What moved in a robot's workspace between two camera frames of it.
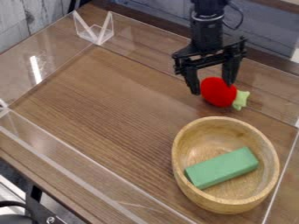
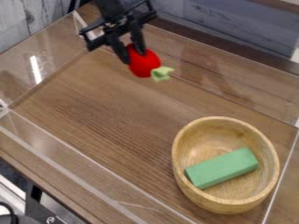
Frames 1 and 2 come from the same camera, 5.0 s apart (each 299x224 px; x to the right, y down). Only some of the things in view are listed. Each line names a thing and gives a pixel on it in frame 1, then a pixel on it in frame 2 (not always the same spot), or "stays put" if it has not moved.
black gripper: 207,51 to 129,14
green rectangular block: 219,168 stays put
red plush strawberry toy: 221,94 to 143,64
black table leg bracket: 40,214 stays put
